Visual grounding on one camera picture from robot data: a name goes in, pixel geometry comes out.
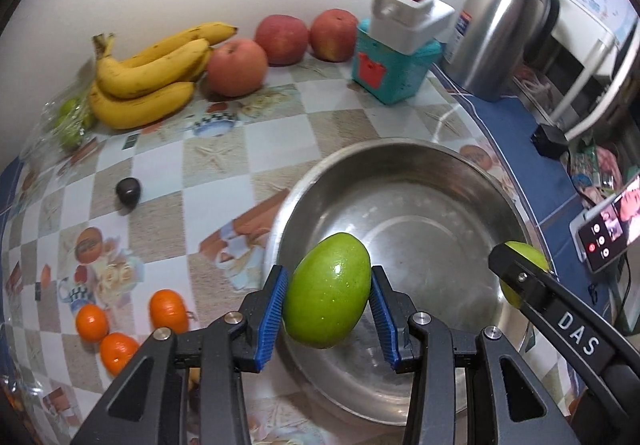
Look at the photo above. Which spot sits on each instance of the stainless steel thermos jug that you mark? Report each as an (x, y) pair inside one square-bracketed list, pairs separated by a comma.
[(495, 25)]

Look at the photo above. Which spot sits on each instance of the colourful snack packet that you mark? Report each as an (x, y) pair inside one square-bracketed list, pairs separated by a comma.
[(592, 170)]

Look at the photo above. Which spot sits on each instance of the white power strip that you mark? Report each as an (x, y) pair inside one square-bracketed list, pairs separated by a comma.
[(415, 35)]

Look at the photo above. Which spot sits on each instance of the yellow banana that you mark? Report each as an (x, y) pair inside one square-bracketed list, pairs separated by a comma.
[(145, 72), (140, 107), (200, 32)]

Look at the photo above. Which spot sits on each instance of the clear plastic bag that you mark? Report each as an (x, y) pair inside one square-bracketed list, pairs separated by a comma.
[(530, 80)]

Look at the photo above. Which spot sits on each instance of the clear bag of green fruits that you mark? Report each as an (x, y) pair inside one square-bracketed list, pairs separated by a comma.
[(70, 125)]

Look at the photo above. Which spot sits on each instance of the black power adapter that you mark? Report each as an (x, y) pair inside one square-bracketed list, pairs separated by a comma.
[(549, 141)]

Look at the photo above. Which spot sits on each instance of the teal plastic box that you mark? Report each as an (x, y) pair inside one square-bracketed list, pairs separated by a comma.
[(400, 75)]

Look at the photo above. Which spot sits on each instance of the checkered tablecloth with blue border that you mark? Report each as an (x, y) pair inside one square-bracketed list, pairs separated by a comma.
[(200, 150)]

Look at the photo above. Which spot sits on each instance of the red apple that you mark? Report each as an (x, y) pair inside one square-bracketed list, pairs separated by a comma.
[(237, 67), (334, 35), (281, 39)]

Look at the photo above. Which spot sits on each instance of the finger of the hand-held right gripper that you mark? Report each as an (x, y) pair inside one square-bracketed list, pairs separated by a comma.
[(520, 277)]

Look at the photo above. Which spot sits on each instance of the white frame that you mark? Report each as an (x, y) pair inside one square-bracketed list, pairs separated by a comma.
[(590, 75)]

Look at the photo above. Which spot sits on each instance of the green mango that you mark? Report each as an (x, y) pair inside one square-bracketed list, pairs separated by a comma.
[(535, 255), (325, 295)]

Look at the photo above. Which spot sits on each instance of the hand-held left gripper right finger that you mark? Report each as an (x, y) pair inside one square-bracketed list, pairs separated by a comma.
[(382, 325)]

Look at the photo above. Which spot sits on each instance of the orange with stem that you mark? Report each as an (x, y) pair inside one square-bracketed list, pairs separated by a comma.
[(169, 310)]

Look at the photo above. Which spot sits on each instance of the small orange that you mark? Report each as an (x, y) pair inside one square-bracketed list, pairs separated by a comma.
[(118, 353), (91, 323)]

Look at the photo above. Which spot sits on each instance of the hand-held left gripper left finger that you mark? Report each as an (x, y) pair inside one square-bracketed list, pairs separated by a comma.
[(272, 320)]

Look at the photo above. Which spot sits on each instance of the smartphone in white stand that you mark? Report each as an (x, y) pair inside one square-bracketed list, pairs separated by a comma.
[(605, 235)]

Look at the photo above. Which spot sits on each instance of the stainless steel bowl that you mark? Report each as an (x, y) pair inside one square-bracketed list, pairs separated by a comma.
[(425, 205)]

